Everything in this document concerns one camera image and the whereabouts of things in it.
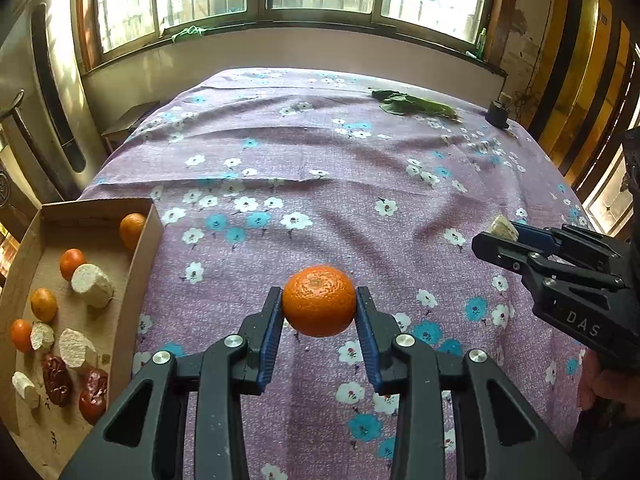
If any green leafy vegetable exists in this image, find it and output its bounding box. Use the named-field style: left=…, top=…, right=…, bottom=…
left=371, top=89, right=463, bottom=122

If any shallow cardboard box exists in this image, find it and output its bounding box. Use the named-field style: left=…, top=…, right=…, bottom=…
left=0, top=197, right=166, bottom=466

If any small black jar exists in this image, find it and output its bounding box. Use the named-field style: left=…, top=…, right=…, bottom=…
left=485, top=94, right=510, bottom=128

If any green cloth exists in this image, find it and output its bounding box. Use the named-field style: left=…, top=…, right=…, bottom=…
left=171, top=25, right=207, bottom=43

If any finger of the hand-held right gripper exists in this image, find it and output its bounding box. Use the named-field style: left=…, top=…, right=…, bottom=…
left=515, top=224, right=626, bottom=261
left=471, top=230, right=626, bottom=291

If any tower air conditioner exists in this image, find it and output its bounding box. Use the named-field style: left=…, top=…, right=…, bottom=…
left=0, top=0, right=108, bottom=201

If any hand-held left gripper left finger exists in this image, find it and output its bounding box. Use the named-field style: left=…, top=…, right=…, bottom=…
left=60, top=286, right=284, bottom=480

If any orange tangerine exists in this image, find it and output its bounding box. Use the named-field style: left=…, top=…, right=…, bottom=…
left=282, top=265, right=357, bottom=338
left=59, top=248, right=87, bottom=281
left=11, top=318, right=33, bottom=353
left=119, top=213, right=148, bottom=251
left=30, top=287, right=58, bottom=323

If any person's right forearm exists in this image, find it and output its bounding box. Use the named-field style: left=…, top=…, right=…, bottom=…
left=570, top=400, right=640, bottom=480

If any wooden stool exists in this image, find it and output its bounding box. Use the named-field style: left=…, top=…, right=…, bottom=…
left=102, top=101, right=161, bottom=153

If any dried red date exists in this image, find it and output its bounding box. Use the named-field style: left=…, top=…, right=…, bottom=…
left=41, top=353, right=72, bottom=407
left=78, top=367, right=109, bottom=425

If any dark wooden chair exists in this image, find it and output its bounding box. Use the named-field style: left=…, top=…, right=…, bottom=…
left=0, top=89, right=46, bottom=221

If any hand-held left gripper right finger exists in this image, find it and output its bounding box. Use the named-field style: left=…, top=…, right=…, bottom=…
left=354, top=286, right=583, bottom=480

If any peeled sugarcane piece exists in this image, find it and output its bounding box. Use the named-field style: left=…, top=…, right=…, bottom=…
left=59, top=328, right=99, bottom=369
left=11, top=371, right=41, bottom=409
left=30, top=322, right=55, bottom=352
left=487, top=215, right=521, bottom=241
left=71, top=263, right=115, bottom=309

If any person's right hand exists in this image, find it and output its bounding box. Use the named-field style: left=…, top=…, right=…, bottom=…
left=577, top=350, right=640, bottom=411

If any purple floral tablecloth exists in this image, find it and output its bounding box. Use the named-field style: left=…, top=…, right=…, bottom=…
left=80, top=66, right=598, bottom=480

